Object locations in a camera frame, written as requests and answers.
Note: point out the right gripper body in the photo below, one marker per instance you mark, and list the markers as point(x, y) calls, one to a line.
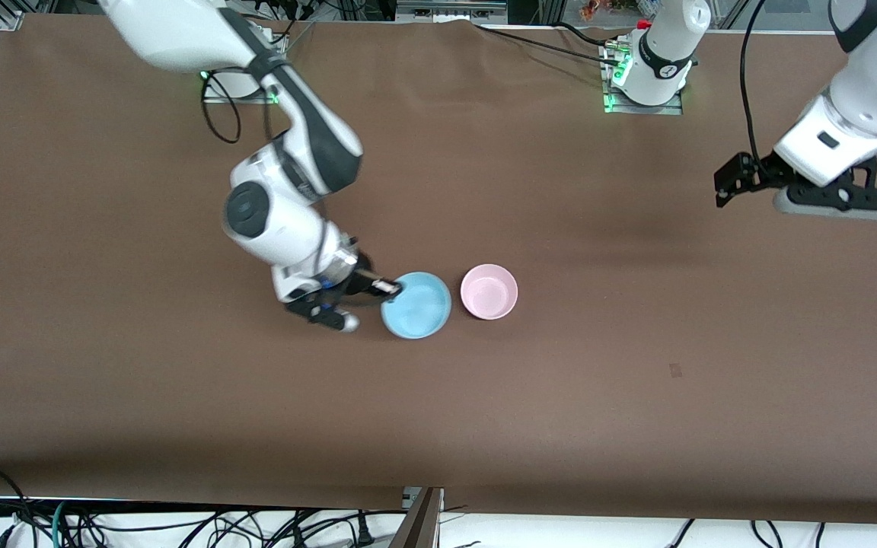
point(360, 281)

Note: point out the blue bowl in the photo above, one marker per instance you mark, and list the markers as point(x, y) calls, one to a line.
point(419, 308)

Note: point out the pink bowl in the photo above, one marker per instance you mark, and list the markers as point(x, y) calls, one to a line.
point(489, 291)

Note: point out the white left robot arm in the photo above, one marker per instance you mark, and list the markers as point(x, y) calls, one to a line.
point(663, 46)

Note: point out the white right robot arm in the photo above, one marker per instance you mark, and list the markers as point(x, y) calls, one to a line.
point(309, 144)

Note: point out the brown table cover sheet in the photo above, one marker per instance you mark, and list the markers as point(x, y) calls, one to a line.
point(438, 190)

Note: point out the orange object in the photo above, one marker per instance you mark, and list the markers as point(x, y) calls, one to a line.
point(598, 9)

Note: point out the black plug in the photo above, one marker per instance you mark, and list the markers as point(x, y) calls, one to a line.
point(365, 533)

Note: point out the grey power strip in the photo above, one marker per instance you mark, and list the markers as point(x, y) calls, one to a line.
point(450, 11)

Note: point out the aluminium corner profile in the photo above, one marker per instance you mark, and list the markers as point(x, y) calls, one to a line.
point(8, 20)

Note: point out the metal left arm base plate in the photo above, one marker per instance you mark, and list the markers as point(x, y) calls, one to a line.
point(644, 109)

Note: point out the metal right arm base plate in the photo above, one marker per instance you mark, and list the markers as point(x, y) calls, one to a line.
point(256, 97)

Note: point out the grey metal post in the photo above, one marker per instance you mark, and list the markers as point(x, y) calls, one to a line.
point(419, 525)

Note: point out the aluminium frame post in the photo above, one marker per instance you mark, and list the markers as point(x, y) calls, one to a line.
point(551, 9)

